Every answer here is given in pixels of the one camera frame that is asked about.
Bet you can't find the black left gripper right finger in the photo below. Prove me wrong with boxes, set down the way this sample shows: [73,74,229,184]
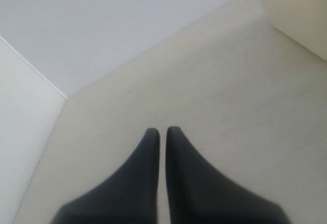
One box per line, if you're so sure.
[166,126,288,223]

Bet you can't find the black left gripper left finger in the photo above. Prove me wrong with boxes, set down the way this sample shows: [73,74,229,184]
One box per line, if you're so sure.
[51,128,160,223]

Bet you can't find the cream plastic bin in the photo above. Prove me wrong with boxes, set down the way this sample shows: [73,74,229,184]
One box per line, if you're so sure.
[260,0,326,60]

